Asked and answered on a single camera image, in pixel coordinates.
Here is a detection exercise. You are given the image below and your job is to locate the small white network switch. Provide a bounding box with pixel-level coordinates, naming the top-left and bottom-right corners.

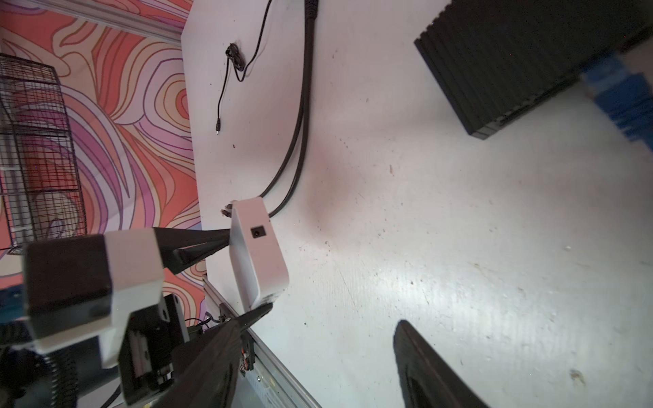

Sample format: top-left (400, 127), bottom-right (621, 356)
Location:
top-left (229, 197), bottom-right (289, 311)

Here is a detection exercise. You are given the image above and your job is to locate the black network switch box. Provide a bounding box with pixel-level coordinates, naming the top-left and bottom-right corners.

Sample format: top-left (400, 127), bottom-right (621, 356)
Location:
top-left (415, 1), bottom-right (652, 139)

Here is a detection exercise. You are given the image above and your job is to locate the blue ethernet cable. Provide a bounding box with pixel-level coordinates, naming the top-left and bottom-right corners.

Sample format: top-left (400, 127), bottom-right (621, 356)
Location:
top-left (580, 50), bottom-right (653, 151)

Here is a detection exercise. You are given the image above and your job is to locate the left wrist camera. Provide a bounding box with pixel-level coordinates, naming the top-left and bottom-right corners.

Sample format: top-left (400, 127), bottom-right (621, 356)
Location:
top-left (22, 228), bottom-right (165, 368)

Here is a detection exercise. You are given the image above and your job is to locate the left wire mesh basket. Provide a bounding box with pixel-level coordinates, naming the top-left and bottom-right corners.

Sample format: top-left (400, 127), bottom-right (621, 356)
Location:
top-left (1, 54), bottom-right (88, 255)

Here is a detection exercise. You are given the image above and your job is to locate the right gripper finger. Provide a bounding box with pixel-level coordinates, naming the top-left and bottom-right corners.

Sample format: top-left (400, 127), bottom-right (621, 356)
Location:
top-left (393, 320), bottom-right (487, 408)

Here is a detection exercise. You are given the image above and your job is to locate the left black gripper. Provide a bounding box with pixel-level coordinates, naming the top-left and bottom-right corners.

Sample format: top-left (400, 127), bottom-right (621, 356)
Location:
top-left (118, 228), bottom-right (273, 407)

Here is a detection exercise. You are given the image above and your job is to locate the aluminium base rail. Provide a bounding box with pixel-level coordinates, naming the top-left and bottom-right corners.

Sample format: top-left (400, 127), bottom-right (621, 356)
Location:
top-left (202, 277), bottom-right (322, 408)

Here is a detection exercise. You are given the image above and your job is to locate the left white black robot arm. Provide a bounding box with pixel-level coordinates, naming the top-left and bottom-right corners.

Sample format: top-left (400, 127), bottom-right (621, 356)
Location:
top-left (1, 226), bottom-right (275, 407)

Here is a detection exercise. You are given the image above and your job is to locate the black power adapter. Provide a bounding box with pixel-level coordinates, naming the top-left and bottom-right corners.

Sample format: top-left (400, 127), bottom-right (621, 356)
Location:
top-left (215, 0), bottom-right (272, 135)

